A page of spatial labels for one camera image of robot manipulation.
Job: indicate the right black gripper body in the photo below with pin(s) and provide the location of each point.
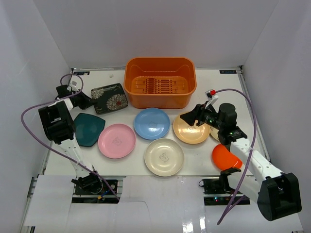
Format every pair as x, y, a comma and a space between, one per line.
206, 116

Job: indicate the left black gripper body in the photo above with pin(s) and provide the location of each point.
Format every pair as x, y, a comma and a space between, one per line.
81, 100

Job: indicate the black floral rectangular plate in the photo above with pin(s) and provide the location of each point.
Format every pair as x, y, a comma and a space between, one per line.
109, 98

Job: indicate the teal square plate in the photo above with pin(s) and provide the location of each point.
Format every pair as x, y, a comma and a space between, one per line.
88, 129

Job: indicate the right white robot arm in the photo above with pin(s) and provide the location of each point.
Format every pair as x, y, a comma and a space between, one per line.
277, 194

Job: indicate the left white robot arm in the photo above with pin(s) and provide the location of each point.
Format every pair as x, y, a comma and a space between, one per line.
59, 128

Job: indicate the orange plastic bin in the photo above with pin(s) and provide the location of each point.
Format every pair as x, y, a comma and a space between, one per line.
160, 82

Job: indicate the small cream patterned plate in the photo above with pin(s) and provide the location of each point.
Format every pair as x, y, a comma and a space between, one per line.
214, 133

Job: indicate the tan round plate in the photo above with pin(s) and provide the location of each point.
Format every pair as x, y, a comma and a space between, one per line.
190, 134

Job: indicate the blue round plate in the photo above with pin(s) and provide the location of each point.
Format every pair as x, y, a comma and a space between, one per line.
152, 123

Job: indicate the orange round plate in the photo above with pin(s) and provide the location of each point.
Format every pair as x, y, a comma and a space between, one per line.
223, 159

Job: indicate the cream round plate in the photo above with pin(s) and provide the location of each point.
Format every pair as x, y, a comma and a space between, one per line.
164, 157

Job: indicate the pink round plate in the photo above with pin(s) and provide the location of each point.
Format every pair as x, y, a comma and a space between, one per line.
117, 141

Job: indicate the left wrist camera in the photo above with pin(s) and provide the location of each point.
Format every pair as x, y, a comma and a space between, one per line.
73, 86

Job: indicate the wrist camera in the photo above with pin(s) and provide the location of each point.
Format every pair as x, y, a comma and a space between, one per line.
73, 86
211, 97

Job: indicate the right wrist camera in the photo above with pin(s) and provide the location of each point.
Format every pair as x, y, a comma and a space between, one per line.
211, 97

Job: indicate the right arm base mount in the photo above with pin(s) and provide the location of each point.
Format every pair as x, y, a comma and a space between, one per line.
214, 193

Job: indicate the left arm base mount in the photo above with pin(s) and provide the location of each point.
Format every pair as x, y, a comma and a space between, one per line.
91, 186

